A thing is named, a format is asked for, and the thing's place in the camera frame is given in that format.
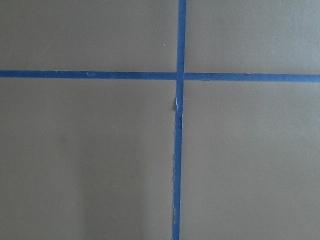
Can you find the brown paper table cover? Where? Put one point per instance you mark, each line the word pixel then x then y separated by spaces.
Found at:
pixel 159 119

